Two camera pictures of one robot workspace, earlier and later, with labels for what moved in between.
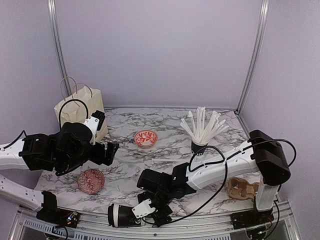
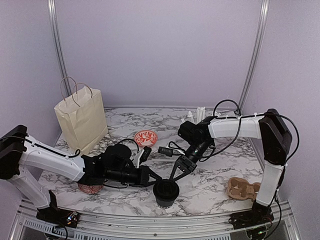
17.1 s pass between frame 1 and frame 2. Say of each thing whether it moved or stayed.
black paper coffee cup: moved
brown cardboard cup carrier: stayed
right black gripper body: moved
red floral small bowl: stayed
